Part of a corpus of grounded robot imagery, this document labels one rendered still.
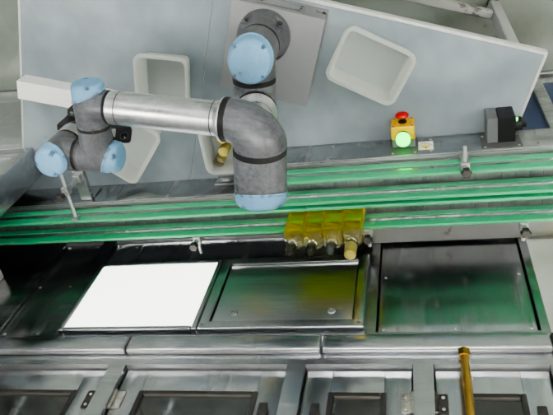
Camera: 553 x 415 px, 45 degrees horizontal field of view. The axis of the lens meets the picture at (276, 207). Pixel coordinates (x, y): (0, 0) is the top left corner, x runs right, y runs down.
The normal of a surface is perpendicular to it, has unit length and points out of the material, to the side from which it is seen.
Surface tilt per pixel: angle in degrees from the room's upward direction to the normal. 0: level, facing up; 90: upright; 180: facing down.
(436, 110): 0
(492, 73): 0
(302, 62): 1
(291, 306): 91
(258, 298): 90
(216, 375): 90
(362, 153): 90
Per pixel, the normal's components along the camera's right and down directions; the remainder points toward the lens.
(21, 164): 0.97, -0.05
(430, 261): -0.16, -0.86
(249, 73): -0.16, 0.40
